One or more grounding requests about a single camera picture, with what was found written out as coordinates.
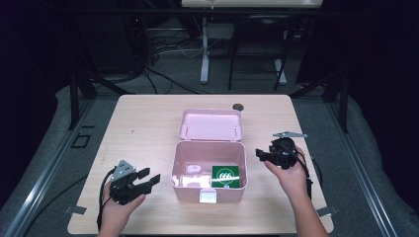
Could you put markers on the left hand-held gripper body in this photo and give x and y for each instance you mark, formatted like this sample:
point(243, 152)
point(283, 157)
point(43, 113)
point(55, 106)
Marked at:
point(122, 184)

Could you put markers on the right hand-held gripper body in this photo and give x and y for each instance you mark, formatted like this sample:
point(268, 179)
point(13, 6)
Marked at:
point(284, 148)

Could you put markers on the green packet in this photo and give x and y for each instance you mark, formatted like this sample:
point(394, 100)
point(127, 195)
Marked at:
point(225, 176)

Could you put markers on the pink storage box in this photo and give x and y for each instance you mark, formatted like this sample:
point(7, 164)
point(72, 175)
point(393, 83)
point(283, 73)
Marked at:
point(209, 157)

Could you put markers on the person's left hand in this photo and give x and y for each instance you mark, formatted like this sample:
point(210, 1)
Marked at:
point(118, 210)

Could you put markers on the person's right hand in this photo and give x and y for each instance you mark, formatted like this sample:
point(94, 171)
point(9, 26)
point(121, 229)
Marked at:
point(290, 179)

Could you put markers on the grey tape strip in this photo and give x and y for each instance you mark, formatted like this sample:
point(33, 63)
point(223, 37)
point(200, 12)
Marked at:
point(75, 209)
point(326, 210)

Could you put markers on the dark round table grommet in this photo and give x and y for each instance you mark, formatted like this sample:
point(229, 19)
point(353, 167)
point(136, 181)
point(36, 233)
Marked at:
point(237, 107)

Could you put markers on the black chair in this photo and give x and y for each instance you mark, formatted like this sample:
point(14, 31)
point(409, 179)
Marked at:
point(260, 49)

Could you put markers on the white desk with metal leg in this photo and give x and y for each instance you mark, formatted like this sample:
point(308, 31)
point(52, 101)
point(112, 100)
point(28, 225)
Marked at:
point(230, 19)

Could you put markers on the black metal frame stand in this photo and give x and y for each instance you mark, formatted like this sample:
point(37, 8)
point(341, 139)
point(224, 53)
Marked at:
point(85, 65)
point(329, 89)

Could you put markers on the aluminium rail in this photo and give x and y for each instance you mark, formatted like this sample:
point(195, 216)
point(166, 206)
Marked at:
point(46, 171)
point(362, 171)

